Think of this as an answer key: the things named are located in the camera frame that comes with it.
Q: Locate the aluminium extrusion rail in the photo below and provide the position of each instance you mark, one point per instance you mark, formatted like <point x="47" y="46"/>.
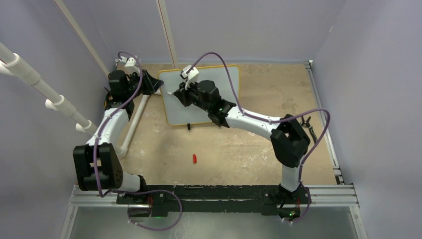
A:
<point x="98" y="168"/>

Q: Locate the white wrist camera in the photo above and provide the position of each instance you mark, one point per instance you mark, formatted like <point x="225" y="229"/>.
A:
<point x="128" y="65"/>
<point x="189" y="75"/>

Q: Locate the white PVC pipe frame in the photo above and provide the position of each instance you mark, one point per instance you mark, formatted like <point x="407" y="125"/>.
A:
<point x="73" y="59"/>

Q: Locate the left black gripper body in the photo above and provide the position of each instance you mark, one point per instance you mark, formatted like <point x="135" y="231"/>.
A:
<point x="145" y="87"/>

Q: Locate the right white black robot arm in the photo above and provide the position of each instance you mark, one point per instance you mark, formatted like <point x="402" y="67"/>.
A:
<point x="289" y="141"/>

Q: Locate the yellow handled pliers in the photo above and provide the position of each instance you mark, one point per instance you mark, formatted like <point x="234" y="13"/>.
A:
<point x="108" y="99"/>

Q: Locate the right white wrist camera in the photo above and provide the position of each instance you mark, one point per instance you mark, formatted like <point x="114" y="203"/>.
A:
<point x="189" y="75"/>

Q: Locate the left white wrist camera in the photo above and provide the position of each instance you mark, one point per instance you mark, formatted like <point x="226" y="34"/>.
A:
<point x="128" y="65"/>

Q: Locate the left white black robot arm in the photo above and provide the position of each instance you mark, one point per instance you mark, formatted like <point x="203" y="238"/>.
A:
<point x="96" y="162"/>

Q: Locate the yellow framed whiteboard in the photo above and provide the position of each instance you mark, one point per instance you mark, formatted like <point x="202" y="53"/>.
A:
<point x="215" y="84"/>

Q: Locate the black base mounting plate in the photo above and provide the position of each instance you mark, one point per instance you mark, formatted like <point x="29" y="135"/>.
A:
<point x="263" y="199"/>

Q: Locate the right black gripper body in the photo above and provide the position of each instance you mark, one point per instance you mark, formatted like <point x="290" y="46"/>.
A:
<point x="190" y="96"/>

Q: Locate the black handled pliers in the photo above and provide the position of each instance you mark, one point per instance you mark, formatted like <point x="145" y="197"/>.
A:
<point x="306" y="124"/>

